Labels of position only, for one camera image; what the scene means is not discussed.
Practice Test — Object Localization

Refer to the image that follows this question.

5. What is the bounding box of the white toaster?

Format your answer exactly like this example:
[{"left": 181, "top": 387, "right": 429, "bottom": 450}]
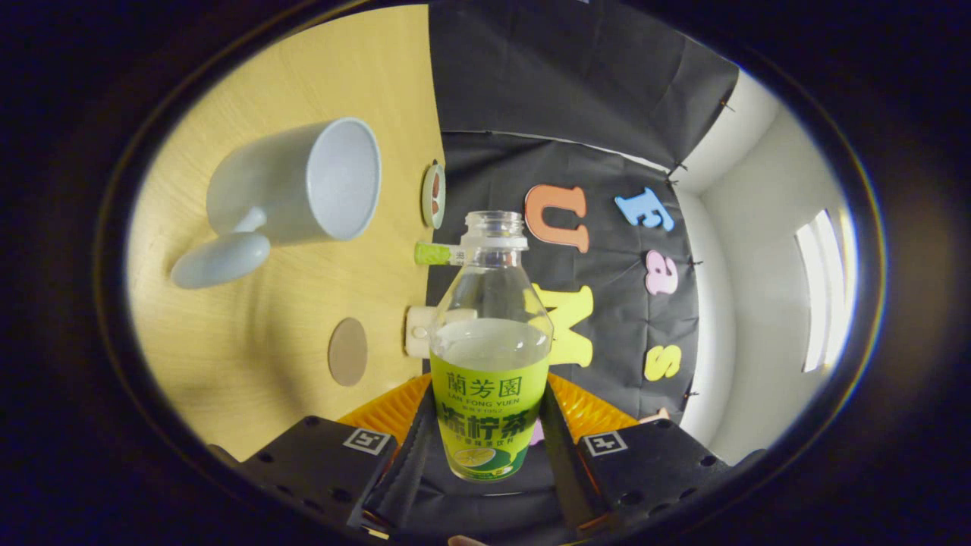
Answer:
[{"left": 404, "top": 306, "right": 479, "bottom": 359}]

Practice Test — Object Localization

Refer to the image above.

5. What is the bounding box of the juice bottle green label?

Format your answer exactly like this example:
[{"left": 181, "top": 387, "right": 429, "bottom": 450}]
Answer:
[{"left": 429, "top": 211, "right": 553, "bottom": 483}]

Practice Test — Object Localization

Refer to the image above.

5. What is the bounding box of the white cup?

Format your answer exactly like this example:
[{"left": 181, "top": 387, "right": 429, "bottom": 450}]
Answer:
[{"left": 171, "top": 117, "right": 382, "bottom": 290}]

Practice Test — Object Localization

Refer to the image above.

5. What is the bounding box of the capped green label bottle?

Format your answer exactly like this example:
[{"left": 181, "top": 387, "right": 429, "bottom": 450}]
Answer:
[{"left": 414, "top": 241, "right": 475, "bottom": 267}]

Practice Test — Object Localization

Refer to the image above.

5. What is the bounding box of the wooden table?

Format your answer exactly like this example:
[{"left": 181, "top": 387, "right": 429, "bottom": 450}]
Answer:
[{"left": 125, "top": 4, "right": 448, "bottom": 462}]

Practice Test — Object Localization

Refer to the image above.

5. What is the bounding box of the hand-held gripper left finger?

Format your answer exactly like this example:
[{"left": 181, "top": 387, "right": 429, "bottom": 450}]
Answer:
[{"left": 239, "top": 373, "right": 438, "bottom": 533}]

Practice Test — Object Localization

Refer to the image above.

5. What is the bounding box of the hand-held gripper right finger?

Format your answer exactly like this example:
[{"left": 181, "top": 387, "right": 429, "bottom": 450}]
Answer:
[{"left": 535, "top": 373, "right": 768, "bottom": 535}]

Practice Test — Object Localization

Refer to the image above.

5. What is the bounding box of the black backdrop cloth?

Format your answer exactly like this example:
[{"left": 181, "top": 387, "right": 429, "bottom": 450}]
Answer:
[{"left": 394, "top": 0, "right": 740, "bottom": 545}]

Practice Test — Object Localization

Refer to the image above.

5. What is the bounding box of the round brown coaster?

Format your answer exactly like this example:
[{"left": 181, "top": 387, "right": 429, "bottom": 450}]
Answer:
[{"left": 328, "top": 318, "right": 369, "bottom": 388}]

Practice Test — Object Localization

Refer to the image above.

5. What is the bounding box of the ceiling light panel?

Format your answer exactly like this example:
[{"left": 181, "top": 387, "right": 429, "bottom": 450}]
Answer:
[{"left": 795, "top": 209, "right": 858, "bottom": 374}]

